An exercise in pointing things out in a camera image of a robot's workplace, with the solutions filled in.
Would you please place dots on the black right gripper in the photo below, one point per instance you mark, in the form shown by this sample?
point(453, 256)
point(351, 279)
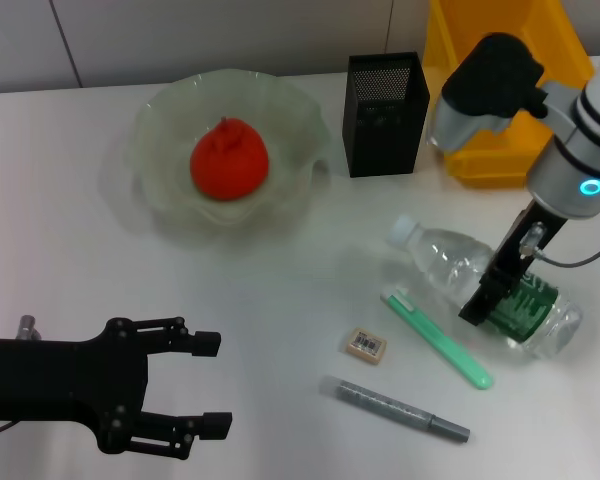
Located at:
point(510, 260)

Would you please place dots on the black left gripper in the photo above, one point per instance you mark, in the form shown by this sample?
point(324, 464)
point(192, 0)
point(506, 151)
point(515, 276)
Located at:
point(55, 380)

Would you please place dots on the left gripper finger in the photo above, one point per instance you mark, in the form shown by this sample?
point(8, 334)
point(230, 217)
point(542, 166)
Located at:
point(215, 425)

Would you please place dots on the clear water bottle green label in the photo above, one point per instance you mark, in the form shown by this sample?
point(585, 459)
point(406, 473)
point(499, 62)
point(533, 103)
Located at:
point(450, 260)

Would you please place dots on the orange fruit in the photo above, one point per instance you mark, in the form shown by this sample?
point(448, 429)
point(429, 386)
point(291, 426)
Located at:
point(227, 160)

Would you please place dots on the mint green pen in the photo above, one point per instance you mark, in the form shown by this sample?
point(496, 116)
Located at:
point(435, 337)

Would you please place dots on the beige eraser with barcode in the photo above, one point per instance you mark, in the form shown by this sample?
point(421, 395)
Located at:
point(364, 346)

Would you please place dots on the grey marker pen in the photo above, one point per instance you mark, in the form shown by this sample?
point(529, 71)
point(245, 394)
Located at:
point(390, 405)

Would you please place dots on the black mesh pen holder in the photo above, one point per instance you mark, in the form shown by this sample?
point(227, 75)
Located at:
point(380, 135)

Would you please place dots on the pale green glass fruit plate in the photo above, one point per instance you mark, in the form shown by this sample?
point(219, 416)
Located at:
point(160, 150)

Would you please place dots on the yellow plastic bin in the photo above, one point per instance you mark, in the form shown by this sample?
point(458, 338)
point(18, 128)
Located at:
point(485, 165)

